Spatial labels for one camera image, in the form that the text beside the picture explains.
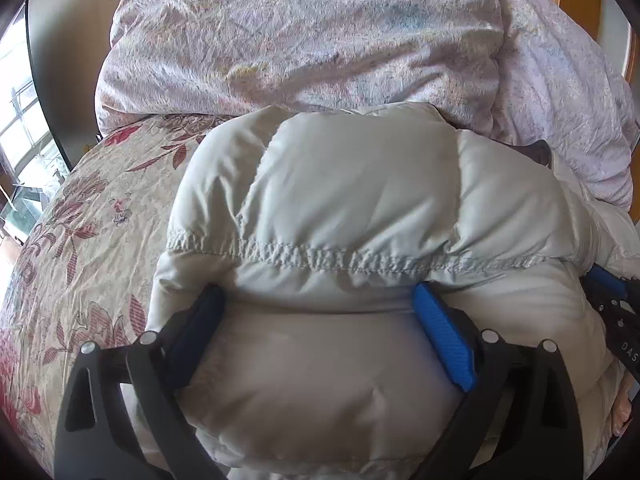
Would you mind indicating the large window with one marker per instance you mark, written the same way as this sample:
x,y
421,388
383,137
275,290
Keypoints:
x,y
25,150

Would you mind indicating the white puffer jacket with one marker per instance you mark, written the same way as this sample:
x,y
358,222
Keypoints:
x,y
350,210

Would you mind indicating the lavender floral quilt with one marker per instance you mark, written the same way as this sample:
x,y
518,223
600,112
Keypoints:
x,y
300,35

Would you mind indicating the dark panel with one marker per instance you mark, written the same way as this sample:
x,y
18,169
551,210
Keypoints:
x,y
60,85

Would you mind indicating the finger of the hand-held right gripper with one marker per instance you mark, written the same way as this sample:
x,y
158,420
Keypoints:
x,y
607,282

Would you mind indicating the person's right hand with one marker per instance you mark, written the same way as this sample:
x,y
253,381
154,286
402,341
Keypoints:
x,y
621,410

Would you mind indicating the wooden headboard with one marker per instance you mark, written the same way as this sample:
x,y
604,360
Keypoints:
x,y
585,5

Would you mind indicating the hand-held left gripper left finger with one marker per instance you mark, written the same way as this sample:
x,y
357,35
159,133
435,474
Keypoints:
x,y
197,325

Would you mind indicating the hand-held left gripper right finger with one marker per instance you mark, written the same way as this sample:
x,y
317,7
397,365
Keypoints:
x,y
442,335

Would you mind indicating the red floral bed sheet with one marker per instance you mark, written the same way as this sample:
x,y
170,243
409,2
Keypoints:
x,y
100,235

